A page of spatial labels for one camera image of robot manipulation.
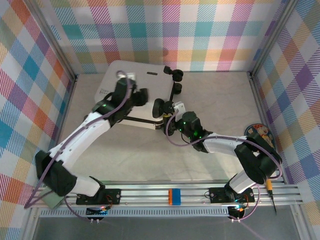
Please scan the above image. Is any white suitcase with black wheels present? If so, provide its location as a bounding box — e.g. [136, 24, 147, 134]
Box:
[94, 59, 185, 131]

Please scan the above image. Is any orange and blue block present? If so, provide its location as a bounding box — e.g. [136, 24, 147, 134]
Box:
[168, 188, 182, 207]

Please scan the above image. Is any round picture plate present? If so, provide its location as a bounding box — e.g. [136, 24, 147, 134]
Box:
[244, 123, 276, 151]

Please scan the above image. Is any right controller board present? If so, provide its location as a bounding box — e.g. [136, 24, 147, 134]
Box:
[227, 204, 247, 223]

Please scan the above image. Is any controller board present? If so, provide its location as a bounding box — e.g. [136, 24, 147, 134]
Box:
[227, 204, 247, 223]
[85, 204, 111, 224]

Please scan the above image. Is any left controller board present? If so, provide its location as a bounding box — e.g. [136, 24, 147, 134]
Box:
[85, 204, 111, 224]

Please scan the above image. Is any grey-green square box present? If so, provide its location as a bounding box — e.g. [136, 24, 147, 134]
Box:
[41, 186, 65, 210]

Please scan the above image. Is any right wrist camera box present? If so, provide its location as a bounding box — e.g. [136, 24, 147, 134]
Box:
[173, 101, 187, 121]

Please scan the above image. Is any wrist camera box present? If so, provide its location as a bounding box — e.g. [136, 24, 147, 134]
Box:
[173, 101, 187, 121]
[124, 72, 138, 83]

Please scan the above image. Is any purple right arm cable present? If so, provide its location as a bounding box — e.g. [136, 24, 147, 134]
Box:
[163, 113, 285, 222]

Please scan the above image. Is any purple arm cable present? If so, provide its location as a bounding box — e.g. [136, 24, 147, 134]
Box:
[23, 70, 133, 222]
[163, 113, 285, 222]

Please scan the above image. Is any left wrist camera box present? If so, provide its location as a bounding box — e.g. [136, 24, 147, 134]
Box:
[124, 72, 138, 83]

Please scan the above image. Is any aluminium mounting rail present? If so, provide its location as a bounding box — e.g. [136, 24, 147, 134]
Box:
[27, 183, 305, 208]

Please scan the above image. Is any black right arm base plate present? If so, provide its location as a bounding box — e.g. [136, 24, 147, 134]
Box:
[208, 187, 255, 204]

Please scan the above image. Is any slotted metal cable duct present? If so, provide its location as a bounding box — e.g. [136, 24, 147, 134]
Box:
[39, 208, 232, 218]

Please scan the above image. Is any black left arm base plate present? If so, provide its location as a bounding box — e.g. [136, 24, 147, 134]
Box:
[76, 188, 121, 206]

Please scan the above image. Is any aluminium corner post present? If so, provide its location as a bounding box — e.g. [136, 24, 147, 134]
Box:
[249, 0, 301, 78]
[24, 0, 77, 80]

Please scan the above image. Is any orange handled screwdriver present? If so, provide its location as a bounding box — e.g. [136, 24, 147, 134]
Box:
[266, 178, 278, 215]

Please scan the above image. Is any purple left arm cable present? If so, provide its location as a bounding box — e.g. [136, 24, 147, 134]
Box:
[23, 70, 133, 222]

